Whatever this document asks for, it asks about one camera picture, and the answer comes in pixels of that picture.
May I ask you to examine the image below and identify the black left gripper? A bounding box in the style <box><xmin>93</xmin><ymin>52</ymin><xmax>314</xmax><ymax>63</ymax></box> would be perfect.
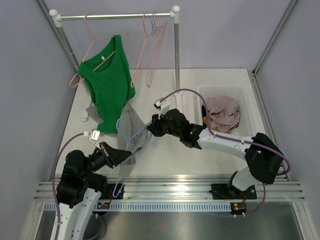
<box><xmin>80</xmin><ymin>141</ymin><xmax>132</xmax><ymax>179</ymax></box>

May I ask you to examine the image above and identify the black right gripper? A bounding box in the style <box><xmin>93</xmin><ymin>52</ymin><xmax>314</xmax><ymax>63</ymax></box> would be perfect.
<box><xmin>148</xmin><ymin>110</ymin><xmax>182</xmax><ymax>139</ymax></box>

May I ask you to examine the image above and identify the grey tank top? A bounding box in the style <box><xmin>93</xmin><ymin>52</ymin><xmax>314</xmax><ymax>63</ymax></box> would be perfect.
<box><xmin>89</xmin><ymin>103</ymin><xmax>151</xmax><ymax>179</ymax></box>

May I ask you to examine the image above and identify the black tank top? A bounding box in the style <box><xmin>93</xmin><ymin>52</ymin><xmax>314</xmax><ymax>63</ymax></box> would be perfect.
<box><xmin>201</xmin><ymin>105</ymin><xmax>207</xmax><ymax>118</ymax></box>

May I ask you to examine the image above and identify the mustard brown tank top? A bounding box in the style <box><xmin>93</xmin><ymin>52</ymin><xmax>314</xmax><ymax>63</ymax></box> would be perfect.
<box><xmin>209</xmin><ymin>108</ymin><xmax>241</xmax><ymax>134</ymax></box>

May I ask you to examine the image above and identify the green tank top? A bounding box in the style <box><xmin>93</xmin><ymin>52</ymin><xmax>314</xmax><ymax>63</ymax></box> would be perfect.
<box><xmin>77</xmin><ymin>35</ymin><xmax>136</xmax><ymax>134</ymax></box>

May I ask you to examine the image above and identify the mauve pink tank top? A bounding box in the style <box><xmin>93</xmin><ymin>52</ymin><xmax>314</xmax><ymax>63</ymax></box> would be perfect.
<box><xmin>206</xmin><ymin>95</ymin><xmax>241</xmax><ymax>132</ymax></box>

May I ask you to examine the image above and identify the light blue wire hanger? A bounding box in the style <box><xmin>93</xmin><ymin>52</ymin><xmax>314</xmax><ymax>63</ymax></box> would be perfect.
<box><xmin>145</xmin><ymin>10</ymin><xmax>166</xmax><ymax>86</ymax></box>

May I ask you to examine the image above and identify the pink hanger of mauve top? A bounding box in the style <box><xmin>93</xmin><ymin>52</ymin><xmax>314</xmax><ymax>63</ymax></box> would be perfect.
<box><xmin>130</xmin><ymin>11</ymin><xmax>167</xmax><ymax>88</ymax></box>

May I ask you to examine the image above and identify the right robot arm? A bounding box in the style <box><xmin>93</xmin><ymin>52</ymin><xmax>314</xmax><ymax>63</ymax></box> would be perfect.
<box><xmin>147</xmin><ymin>108</ymin><xmax>283</xmax><ymax>200</ymax></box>

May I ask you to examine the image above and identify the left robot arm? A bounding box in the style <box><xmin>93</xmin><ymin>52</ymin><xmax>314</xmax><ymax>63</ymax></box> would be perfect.
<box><xmin>51</xmin><ymin>142</ymin><xmax>132</xmax><ymax>240</ymax></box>

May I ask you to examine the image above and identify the white plastic basket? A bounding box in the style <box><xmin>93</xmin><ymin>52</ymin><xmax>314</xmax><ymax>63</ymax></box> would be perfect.
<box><xmin>196</xmin><ymin>85</ymin><xmax>256</xmax><ymax>136</ymax></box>

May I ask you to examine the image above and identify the white clothes rack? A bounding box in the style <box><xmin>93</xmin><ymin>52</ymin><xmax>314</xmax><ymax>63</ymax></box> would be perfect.
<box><xmin>48</xmin><ymin>5</ymin><xmax>186</xmax><ymax>122</ymax></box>

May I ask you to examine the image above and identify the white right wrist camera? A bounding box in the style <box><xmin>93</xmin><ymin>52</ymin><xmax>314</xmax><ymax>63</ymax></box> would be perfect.
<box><xmin>153</xmin><ymin>99</ymin><xmax>171</xmax><ymax>119</ymax></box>

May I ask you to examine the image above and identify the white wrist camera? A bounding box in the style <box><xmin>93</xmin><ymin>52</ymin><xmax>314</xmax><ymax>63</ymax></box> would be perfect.
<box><xmin>83</xmin><ymin>129</ymin><xmax>101</xmax><ymax>149</ymax></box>
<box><xmin>153</xmin><ymin>99</ymin><xmax>171</xmax><ymax>119</ymax></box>

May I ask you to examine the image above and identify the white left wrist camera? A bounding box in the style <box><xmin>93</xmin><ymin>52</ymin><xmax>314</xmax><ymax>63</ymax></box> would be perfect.
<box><xmin>83</xmin><ymin>129</ymin><xmax>101</xmax><ymax>149</ymax></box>

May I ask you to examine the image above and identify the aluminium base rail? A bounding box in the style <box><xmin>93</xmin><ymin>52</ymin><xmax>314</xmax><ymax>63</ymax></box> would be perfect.
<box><xmin>34</xmin><ymin>174</ymin><xmax>307</xmax><ymax>213</ymax></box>

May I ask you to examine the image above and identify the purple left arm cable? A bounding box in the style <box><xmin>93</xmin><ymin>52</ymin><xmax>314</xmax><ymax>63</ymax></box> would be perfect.
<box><xmin>50</xmin><ymin>132</ymin><xmax>107</xmax><ymax>240</ymax></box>

